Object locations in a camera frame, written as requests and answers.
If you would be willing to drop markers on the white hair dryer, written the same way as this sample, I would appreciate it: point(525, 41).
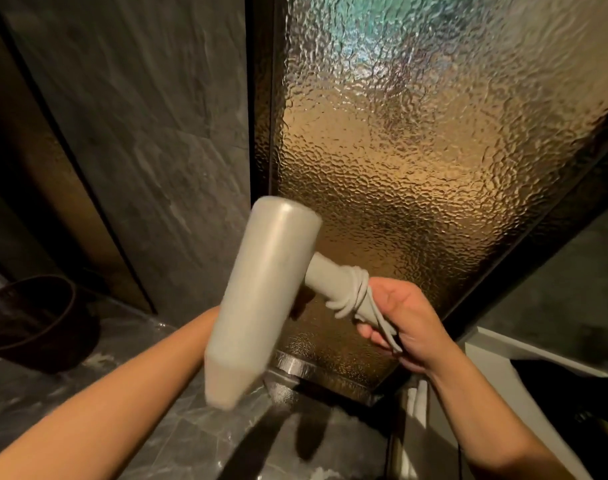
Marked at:
point(264, 294)

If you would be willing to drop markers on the black door frame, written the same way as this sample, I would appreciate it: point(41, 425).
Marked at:
point(258, 94)

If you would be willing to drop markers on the person's right thumb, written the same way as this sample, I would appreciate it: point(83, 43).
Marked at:
point(390, 287)

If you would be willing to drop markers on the dark round waste bin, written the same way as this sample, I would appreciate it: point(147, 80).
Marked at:
point(34, 319)

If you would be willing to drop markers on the person's right forearm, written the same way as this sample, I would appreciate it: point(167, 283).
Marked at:
point(488, 424)

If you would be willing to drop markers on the person's left forearm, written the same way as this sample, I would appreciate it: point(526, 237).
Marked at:
point(109, 409)

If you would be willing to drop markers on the person's right hand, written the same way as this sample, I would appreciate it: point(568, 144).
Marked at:
point(419, 319)

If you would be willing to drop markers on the textured amber glass door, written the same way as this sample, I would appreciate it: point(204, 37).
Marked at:
point(424, 144)

